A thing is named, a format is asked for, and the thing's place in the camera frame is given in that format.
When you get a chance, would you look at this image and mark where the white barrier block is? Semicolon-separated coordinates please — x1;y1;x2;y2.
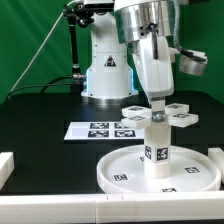
208;148;224;184
0;152;14;190

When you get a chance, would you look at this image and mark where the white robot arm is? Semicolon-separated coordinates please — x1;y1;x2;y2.
84;0;180;122

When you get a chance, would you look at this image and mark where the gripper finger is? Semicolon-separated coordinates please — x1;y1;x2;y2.
151;98;166;122

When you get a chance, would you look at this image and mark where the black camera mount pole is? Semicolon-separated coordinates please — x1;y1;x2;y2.
63;3;94;80

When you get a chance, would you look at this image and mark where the white cable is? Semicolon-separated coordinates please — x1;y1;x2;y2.
9;0;79;94

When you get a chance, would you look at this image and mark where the white marker board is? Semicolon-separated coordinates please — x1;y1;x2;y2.
64;122;144;141

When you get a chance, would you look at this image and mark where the white round table top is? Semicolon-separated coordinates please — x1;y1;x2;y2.
97;145;222;194

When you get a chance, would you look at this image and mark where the white front barrier rail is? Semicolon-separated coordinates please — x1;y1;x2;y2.
0;191;224;224

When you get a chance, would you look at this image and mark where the white right barrier block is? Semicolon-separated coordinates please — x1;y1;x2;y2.
208;148;224;184

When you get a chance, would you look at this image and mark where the black cable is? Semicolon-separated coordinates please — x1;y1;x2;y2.
7;75;84;100

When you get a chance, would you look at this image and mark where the white cross-shaped table base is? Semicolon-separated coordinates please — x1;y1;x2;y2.
121;103;199;129

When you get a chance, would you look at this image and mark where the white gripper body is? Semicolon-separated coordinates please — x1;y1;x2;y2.
129;34;174;101

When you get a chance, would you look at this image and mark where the white left barrier block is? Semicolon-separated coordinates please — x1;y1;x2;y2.
0;152;14;190

